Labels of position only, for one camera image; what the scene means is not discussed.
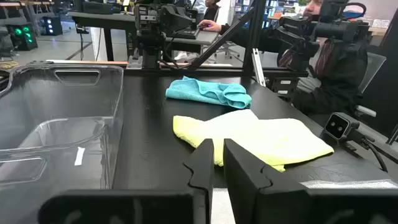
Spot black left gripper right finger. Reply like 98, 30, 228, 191
223, 138, 312, 224

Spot person's hand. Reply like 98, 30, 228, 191
198, 19, 222, 33

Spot yellow-green microfiber towel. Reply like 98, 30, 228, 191
172, 108, 335, 173

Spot black camera cable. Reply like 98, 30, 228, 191
359, 136, 389, 173

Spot grey microfiber towel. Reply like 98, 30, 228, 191
211, 179, 398, 224

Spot black table-level camera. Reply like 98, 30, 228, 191
323, 111, 361, 142

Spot computer tower green lights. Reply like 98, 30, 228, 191
6, 23, 39, 52

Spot silver aluminium bar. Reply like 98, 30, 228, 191
251, 48, 267, 88

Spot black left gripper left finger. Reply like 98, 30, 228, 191
183, 138, 215, 224

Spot black equipment case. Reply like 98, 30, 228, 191
82, 0, 122, 15

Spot person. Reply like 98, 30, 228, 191
203, 0, 222, 22
198, 0, 369, 116

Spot teal microfiber towel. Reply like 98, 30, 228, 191
165, 75, 253, 110

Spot black keyboard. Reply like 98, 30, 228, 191
172, 27, 200, 40

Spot black desk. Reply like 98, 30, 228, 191
67, 11, 220, 62

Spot white-legged office chair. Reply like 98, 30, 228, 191
214, 39, 245, 64

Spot clear plastic bin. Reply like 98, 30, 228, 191
0, 63, 125, 224

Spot computer tower white lights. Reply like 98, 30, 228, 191
40, 15, 63, 37

